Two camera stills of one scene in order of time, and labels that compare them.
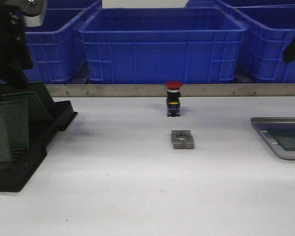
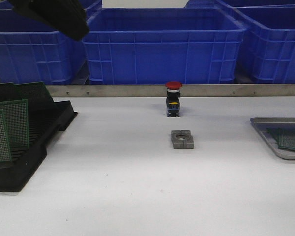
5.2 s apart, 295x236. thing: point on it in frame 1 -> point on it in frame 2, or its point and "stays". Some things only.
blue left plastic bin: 56,49 stays
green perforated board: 36,110 -> 290,138
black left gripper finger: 14,74 -> 68,16
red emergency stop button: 173,99 stays
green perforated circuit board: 290,139 stays
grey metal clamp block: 182,139 stays
